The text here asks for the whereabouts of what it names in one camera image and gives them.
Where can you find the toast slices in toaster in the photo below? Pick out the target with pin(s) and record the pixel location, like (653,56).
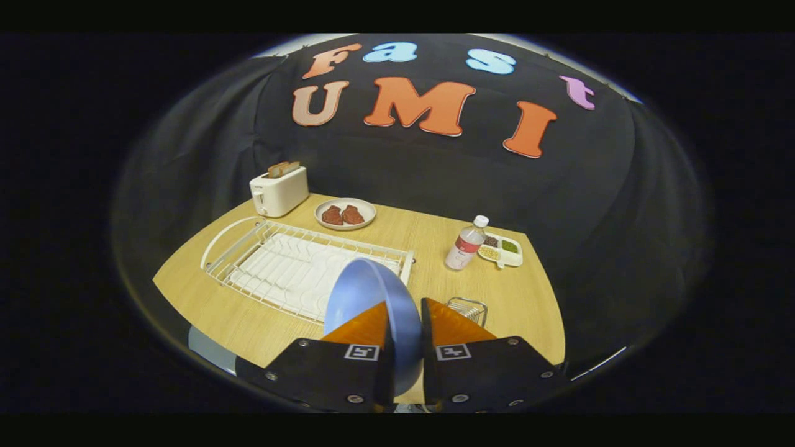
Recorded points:
(284,168)

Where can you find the blue plate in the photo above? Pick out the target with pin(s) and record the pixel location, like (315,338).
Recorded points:
(363,288)

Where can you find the white toaster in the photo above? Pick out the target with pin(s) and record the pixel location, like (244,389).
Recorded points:
(282,194)

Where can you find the white divided snack tray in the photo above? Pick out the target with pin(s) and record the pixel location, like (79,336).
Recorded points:
(506,257)

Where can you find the brown meat piece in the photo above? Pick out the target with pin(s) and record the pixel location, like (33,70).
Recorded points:
(332,215)
(353,215)

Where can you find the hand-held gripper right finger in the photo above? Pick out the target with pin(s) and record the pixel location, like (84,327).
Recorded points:
(430,372)

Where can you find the white plate with meat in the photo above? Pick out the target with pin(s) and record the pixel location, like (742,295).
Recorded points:
(366,210)

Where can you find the black backdrop cloth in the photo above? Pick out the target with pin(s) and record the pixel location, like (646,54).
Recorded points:
(404,167)

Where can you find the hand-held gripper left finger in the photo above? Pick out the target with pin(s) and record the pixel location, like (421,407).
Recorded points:
(384,379)

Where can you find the clear plastic water bottle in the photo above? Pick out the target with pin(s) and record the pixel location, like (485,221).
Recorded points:
(463,248)

